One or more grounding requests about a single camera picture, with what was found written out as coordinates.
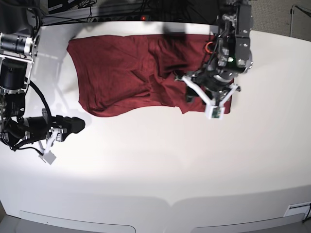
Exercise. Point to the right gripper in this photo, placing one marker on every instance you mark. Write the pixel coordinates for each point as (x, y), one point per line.
(60, 129)

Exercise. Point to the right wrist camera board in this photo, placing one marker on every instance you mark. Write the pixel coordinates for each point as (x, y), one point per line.
(48, 157)

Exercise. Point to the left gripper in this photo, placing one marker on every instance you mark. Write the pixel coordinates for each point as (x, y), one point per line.
(211, 88)

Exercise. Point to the white label plate on table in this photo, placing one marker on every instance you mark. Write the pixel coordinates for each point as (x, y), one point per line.
(294, 209)

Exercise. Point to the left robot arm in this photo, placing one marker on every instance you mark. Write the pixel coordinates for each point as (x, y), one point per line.
(230, 55)

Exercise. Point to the black power strip red switch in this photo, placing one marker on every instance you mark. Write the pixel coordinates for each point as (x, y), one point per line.
(131, 17)

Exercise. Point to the dark red long-sleeve T-shirt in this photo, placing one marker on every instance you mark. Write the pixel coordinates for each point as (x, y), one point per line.
(117, 74)

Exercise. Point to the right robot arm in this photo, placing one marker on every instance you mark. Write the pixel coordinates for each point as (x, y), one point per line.
(20, 21)

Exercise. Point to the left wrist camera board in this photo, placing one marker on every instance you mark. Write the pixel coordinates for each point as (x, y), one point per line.
(216, 112)

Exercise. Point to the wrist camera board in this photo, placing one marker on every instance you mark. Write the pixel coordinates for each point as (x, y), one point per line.
(48, 157)
(216, 112)

